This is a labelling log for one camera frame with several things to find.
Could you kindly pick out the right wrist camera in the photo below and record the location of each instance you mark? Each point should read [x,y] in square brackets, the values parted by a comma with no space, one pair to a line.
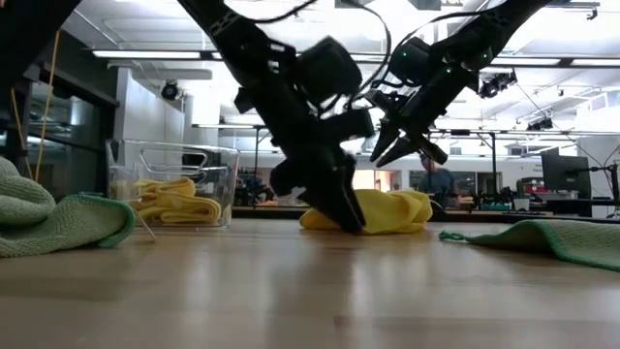
[382,103]

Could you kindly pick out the black computer monitor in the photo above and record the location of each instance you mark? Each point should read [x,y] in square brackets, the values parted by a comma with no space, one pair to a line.
[566,173]

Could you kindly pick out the black background gantry frame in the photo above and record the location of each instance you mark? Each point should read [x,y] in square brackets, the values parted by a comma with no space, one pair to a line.
[257,160]

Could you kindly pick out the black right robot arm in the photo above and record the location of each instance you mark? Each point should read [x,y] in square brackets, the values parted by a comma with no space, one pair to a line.
[484,34]

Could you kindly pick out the black ceiling spotlight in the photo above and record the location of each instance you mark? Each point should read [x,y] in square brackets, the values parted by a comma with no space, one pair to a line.
[169,90]

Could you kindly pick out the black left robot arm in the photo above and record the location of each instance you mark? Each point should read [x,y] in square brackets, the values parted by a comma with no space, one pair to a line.
[242,48]

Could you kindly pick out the long ceiling light strip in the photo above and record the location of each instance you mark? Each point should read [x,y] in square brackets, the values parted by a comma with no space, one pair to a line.
[145,54]

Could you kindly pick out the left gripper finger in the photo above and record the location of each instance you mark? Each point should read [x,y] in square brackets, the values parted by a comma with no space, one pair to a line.
[324,206]
[346,194]

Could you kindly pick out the clear plastic bin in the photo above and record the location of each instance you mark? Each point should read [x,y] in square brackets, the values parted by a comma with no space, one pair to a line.
[218,160]

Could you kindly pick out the yellow microfiber towel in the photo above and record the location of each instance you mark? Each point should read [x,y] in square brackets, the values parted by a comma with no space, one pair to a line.
[169,186]
[387,213]
[189,211]

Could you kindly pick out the black ceiling track light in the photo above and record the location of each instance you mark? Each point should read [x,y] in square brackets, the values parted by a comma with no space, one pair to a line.
[499,83]
[540,125]

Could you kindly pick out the green microfiber towel white tag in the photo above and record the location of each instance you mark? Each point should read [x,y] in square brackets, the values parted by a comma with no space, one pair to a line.
[48,223]

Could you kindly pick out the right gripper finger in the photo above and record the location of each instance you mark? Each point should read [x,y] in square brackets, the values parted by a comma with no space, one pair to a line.
[402,151]
[387,140]

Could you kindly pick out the person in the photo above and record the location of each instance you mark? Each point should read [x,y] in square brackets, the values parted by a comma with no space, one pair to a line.
[436,181]

